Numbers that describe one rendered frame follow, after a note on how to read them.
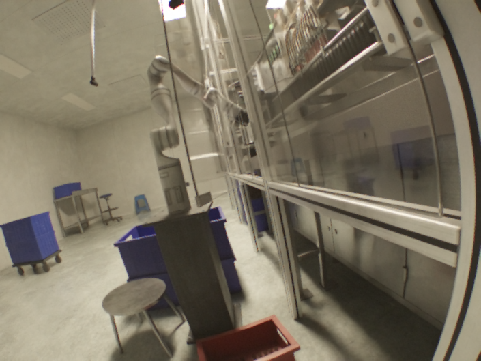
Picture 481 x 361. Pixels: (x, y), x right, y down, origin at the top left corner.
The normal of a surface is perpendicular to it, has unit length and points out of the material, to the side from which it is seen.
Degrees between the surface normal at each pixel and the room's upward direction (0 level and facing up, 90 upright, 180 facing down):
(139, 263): 90
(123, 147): 90
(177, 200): 90
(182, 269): 90
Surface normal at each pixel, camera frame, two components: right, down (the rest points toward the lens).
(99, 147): 0.13, 0.05
